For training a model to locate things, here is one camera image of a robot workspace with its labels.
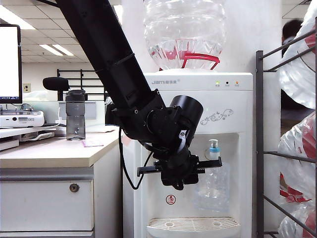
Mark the dark metal storage rack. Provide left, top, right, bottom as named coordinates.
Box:
left=255, top=31, right=317, bottom=238

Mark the blue cold water tap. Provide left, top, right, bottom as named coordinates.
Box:
left=205, top=139, right=221, bottom=161

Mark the black chair headrest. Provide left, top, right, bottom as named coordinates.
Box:
left=42, top=77, right=70, bottom=101

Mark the black wall shelf rack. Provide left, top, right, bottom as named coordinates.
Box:
left=56, top=68, right=105, bottom=95

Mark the white water dispenser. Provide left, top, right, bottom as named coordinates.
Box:
left=133, top=69, right=254, bottom=238

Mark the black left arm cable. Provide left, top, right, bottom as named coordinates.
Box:
left=118, top=127, right=154, bottom=190

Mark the clear water jug red handle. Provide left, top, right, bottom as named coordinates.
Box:
left=143, top=0, right=226, bottom=72

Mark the white drip tray grille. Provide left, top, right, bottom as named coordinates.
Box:
left=146, top=217, right=241, bottom=229

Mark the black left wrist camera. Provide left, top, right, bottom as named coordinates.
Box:
left=160, top=172, right=199, bottom=191

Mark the white projector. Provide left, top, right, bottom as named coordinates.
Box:
left=0, top=110, right=46, bottom=129

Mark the grey sports water bottle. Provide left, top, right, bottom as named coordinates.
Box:
left=65, top=89, right=88, bottom=141

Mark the white drawer cabinet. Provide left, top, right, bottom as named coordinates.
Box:
left=0, top=142, right=124, bottom=238

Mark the fluorescent ceiling light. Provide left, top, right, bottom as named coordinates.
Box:
left=0, top=5, right=35, bottom=30
left=39, top=44, right=74, bottom=57

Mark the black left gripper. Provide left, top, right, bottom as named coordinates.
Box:
left=137, top=151, right=223, bottom=177

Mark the black framed computer monitor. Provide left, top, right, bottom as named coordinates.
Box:
left=0, top=24, right=23, bottom=105

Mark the white monitor riser shelf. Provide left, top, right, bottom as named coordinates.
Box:
left=0, top=126, right=60, bottom=152

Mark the white box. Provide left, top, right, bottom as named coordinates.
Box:
left=58, top=100, right=106, bottom=133

